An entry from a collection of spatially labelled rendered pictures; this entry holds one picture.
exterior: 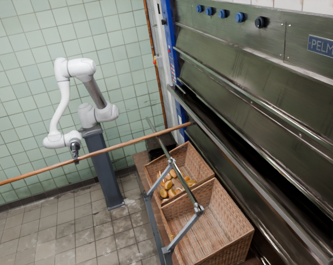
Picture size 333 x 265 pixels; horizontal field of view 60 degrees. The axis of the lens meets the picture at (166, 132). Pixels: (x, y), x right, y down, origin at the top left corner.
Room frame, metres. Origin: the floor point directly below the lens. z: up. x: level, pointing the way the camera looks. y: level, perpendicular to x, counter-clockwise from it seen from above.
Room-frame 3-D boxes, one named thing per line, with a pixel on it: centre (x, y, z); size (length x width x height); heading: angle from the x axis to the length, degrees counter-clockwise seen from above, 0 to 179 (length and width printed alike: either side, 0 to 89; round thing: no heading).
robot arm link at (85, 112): (2.55, 0.73, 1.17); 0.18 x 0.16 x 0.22; 83
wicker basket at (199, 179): (1.95, -0.03, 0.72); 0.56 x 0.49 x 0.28; 13
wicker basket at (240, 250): (1.38, -0.14, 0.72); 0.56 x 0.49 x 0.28; 13
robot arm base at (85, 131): (2.55, 0.75, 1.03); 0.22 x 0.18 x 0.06; 106
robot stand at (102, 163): (2.55, 0.74, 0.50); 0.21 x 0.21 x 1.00; 16
